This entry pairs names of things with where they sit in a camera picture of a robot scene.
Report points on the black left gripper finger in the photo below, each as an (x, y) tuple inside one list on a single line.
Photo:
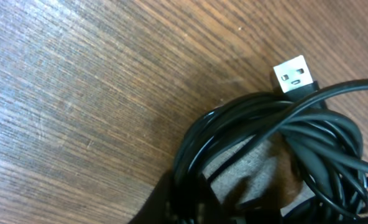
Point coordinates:
[(193, 203)]

